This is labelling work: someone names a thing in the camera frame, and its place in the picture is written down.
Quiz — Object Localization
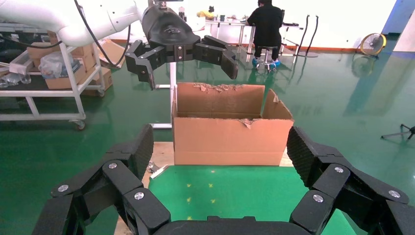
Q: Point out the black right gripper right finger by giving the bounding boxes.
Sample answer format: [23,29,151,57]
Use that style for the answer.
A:
[287,125,415,235]

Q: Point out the silver metal binder clip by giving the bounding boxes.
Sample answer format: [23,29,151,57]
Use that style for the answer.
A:
[146,161,170,180]

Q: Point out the black floor tripod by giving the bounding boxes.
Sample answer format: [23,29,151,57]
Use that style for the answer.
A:
[380,123,415,141]

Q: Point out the yellow floor fan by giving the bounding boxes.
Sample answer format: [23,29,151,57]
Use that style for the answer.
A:
[360,32,388,59]

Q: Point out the clear plastic bag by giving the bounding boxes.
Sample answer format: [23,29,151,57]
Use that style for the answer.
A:
[38,51,78,80]

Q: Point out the person in black clothing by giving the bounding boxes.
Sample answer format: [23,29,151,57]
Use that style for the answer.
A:
[245,0,284,62]

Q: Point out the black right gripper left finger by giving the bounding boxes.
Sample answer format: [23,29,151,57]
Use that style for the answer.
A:
[32,124,171,235]

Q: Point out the large open brown carton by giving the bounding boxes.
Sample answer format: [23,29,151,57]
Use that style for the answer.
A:
[171,82,295,166]

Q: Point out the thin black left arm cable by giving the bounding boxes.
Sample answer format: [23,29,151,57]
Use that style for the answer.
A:
[73,0,132,70]

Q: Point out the white wheeled cart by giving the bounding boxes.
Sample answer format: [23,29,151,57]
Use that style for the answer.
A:
[0,30,106,131]

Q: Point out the yellow item on desk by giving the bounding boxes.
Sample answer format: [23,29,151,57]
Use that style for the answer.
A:
[196,9,215,20]

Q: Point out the flat cardboard sheet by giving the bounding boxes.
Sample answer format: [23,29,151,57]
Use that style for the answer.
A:
[97,39,130,70]

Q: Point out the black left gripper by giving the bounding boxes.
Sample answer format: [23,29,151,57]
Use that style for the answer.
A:
[124,5,239,91]

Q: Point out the brown cardboard storage box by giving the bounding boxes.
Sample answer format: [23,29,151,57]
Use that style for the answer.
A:
[26,42,94,61]
[81,66,114,97]
[45,63,88,91]

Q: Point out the white desk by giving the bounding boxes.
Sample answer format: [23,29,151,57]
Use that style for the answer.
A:
[204,18,304,63]

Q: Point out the black stool with chrome ring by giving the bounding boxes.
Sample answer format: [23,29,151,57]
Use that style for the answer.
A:
[252,45,281,72]

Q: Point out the white metal stand frame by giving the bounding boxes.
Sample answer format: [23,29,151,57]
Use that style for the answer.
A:
[150,61,178,130]

